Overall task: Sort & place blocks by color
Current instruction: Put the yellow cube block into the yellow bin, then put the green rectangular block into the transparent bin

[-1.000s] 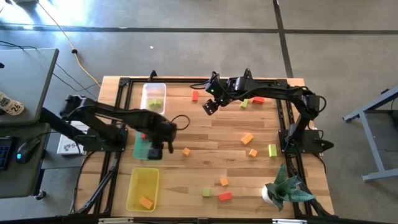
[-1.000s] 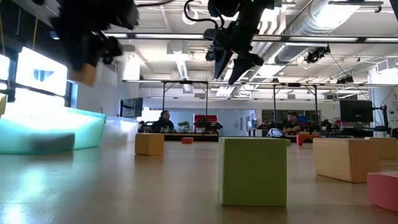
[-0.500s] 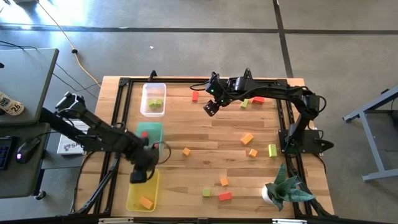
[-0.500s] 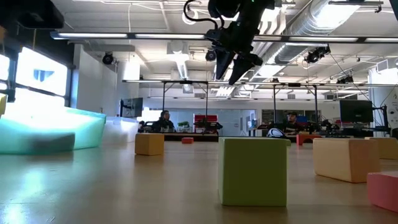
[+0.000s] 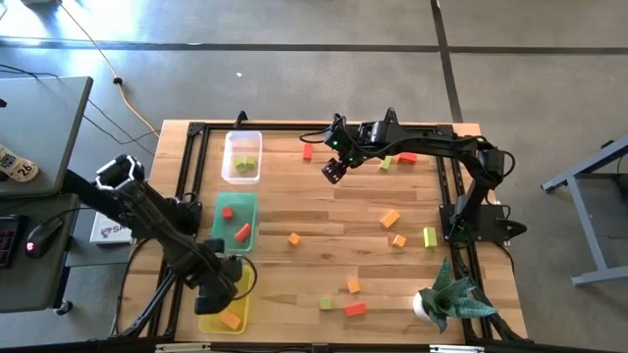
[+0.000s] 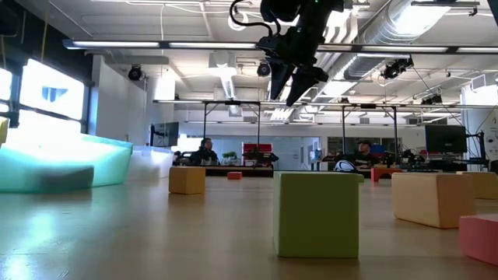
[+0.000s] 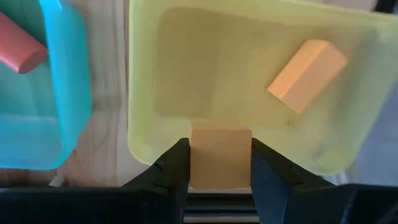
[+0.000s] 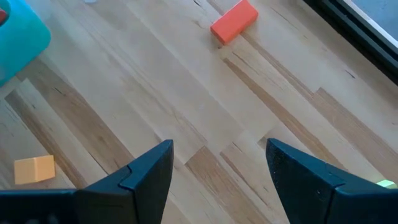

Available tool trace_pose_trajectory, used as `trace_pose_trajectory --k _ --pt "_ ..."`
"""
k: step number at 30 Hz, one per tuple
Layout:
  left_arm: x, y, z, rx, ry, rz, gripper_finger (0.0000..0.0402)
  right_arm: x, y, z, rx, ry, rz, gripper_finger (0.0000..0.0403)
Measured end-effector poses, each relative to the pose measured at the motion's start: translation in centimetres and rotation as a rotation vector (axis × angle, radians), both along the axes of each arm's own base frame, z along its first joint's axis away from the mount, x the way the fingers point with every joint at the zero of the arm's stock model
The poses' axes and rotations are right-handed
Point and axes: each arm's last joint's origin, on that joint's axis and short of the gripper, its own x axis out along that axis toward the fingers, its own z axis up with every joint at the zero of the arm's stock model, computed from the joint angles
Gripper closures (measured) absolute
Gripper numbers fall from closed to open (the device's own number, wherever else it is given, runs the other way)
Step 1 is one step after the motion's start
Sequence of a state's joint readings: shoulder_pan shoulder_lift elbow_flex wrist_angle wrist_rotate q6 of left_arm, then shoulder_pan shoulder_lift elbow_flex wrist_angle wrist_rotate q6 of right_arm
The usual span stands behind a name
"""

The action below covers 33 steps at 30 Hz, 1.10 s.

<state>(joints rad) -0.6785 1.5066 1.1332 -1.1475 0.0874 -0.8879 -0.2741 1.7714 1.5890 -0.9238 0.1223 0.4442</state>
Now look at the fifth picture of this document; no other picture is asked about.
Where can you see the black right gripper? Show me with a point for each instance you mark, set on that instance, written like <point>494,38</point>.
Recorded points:
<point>335,171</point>

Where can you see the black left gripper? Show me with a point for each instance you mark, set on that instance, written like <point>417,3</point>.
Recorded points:
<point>213,299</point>

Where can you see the red rectangular wooden block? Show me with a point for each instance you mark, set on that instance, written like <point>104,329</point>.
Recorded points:
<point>307,151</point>
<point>243,232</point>
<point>355,309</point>
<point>407,158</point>

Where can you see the green rectangular wooden block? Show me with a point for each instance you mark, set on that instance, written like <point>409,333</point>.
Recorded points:
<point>430,237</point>
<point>386,163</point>

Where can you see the orange wooden cube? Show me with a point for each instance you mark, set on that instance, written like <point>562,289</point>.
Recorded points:
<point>353,286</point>
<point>399,240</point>
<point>294,238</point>

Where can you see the green wooden cube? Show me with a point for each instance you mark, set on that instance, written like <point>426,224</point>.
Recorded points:
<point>250,161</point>
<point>240,164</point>
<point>326,304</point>

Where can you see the red wooden cube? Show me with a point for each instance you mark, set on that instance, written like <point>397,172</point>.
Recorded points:
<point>227,213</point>

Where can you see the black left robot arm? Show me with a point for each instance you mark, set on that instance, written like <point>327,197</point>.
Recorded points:
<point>162,230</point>

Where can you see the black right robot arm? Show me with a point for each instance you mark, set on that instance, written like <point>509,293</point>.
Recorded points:
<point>432,142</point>

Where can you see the yellow plastic bin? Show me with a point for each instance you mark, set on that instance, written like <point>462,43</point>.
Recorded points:
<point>243,314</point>

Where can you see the teal plastic bin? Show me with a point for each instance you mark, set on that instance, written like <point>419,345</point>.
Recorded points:
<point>245,206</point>

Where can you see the clear plastic bin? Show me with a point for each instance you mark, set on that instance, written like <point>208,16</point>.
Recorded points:
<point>233,142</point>

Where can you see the white printed box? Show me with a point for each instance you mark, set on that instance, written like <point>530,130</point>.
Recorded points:
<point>105,233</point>

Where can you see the black caster wheel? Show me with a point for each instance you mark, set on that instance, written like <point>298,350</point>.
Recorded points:
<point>63,308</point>

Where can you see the snake plant in white pot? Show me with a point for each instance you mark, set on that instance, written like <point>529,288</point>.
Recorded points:
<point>444,299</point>

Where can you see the black computer mouse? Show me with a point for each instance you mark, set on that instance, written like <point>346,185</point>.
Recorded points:
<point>43,237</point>

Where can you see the dark desk top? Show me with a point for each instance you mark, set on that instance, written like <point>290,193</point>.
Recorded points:
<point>29,279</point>

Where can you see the black keyboard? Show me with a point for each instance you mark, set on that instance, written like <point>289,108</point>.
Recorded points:
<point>6,242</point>

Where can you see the grey desk top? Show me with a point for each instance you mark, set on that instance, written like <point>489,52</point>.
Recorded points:
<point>44,127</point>

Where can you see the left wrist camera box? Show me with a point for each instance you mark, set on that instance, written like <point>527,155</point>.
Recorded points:
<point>214,245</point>

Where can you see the silver metal bracket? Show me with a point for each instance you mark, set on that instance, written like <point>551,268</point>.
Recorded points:
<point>184,348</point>
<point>456,349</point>

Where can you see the black aluminium table frame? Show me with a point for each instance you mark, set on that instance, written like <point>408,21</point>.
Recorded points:
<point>294,126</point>

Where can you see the grey metal table frame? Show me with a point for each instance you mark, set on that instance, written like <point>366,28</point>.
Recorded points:
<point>589,162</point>

